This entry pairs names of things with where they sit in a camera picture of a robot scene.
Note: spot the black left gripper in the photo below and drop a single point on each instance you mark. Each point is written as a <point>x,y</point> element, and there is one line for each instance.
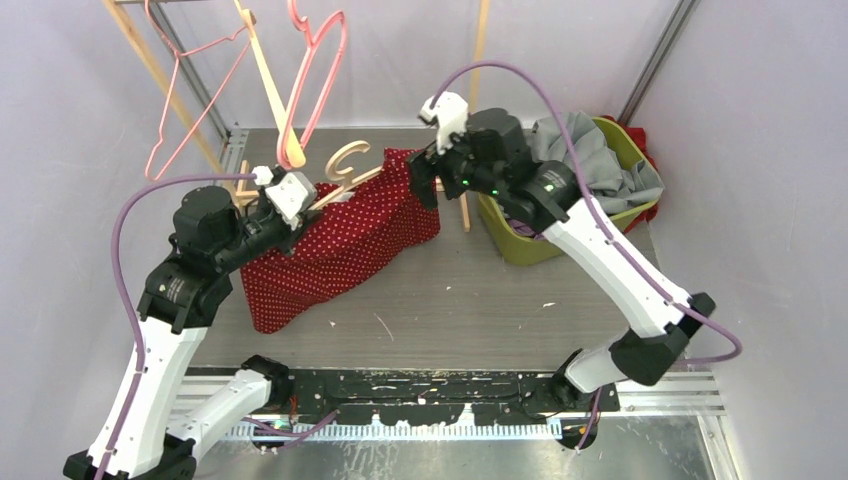
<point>290,236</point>

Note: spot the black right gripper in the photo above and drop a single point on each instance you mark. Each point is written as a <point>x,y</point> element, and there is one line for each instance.
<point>428,164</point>

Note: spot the purple skirt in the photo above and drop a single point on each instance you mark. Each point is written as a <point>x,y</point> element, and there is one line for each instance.
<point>524,231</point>

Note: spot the wooden hanger of red skirt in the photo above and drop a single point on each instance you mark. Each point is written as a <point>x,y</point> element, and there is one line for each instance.
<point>345,177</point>

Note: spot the red polka dot skirt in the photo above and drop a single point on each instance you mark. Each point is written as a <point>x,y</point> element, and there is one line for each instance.
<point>351,242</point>

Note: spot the grey skirt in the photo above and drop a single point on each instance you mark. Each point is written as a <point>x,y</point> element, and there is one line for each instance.
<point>617,189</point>

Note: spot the wooden hanger of purple skirt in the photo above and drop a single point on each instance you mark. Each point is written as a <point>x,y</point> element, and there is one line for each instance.
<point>289,152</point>

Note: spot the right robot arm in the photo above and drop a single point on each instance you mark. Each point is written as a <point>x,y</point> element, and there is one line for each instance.
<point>662,317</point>

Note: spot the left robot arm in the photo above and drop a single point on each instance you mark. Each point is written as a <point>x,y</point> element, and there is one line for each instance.
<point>212,238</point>

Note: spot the wooden clothes rack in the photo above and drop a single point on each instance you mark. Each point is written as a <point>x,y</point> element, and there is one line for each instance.
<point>240,195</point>

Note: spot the olive green plastic basket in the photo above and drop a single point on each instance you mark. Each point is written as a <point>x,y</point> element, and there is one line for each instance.
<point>524,252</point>

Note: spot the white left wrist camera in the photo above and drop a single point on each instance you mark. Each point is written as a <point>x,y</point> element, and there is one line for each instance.
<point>290,192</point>

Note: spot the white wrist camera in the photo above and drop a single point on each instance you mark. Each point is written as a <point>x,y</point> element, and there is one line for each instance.
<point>290,192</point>
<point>449,115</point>

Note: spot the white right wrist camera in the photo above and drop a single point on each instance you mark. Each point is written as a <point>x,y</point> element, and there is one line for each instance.
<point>449,115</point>

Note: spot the metal corner rail left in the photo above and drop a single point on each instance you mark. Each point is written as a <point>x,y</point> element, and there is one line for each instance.
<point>192,73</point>

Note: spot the metal corner rail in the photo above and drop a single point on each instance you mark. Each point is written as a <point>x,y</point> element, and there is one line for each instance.
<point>192,73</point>
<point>670,34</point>

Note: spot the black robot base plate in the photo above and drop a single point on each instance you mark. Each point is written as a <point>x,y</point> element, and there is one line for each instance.
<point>359,397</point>

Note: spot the metal corner rail right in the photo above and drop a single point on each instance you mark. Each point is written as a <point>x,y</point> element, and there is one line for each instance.
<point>670,34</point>

